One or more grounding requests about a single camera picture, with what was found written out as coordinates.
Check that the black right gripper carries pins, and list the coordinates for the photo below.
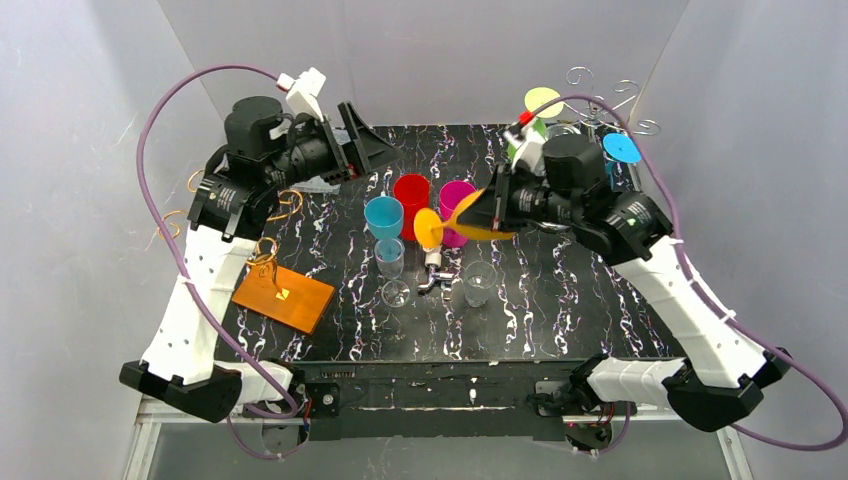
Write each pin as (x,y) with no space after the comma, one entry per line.
(502,204)

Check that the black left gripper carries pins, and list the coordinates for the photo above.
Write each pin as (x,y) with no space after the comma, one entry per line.
(337,151)

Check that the pink wine glass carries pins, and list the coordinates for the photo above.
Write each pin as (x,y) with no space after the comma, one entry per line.
(450,196)

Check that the red wine glass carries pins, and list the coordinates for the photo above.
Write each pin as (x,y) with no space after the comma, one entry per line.
(412,191)

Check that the orange yellow wine glass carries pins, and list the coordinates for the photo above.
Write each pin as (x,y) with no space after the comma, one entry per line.
(429,228)

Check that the light blue wine glass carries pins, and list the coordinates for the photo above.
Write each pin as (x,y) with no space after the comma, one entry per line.
(384,217)

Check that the clear wine glass gold rack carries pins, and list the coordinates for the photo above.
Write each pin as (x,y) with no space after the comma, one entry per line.
(394,272)

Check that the blue wine glass silver rack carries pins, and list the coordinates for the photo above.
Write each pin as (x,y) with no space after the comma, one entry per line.
(619,148)

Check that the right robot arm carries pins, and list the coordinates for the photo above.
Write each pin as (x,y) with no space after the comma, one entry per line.
(722,374)

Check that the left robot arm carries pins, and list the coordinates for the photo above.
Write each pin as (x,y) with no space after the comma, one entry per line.
(266,151)

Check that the orange wooden rack base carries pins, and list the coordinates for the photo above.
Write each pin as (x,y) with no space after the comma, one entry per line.
(302,310)

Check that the clear plastic screw box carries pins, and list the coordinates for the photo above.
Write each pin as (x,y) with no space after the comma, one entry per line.
(317,184)

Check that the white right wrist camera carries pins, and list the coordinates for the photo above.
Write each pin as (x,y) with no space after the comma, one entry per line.
(527,143)

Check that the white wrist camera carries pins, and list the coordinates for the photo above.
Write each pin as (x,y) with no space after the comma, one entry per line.
(302,92)
(527,143)

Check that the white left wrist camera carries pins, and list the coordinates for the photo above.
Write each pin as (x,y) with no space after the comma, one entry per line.
(302,92)

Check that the gold wire glass rack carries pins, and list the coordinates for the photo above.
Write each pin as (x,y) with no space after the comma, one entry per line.
(266,262)

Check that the aluminium front rail frame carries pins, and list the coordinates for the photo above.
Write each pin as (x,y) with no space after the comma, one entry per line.
(432,421)

